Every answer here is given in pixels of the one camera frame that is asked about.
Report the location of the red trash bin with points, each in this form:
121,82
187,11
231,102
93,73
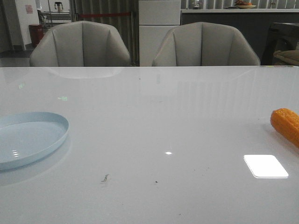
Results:
36,33

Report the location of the right grey upholstered chair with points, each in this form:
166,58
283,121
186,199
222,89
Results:
205,44

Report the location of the grey metal bench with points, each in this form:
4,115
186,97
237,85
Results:
47,18

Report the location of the dark wooden side chair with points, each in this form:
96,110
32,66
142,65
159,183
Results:
281,36

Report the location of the left grey upholstered chair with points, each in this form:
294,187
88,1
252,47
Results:
81,44

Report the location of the light blue round plate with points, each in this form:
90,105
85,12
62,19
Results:
28,137

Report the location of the dark grey kitchen counter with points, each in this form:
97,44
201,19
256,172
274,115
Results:
253,23

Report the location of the white refrigerator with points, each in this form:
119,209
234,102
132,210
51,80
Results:
156,18

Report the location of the fruit bowl on counter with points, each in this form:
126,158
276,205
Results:
241,4

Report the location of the red barrier belt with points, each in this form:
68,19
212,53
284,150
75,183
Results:
104,15

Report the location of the beige seat cushion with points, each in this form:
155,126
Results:
290,57

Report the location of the grey upholstered chair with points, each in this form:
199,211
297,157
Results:
205,44
81,44

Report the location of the orange corn cob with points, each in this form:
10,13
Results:
286,122

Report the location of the pink wall notice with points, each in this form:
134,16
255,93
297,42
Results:
29,9

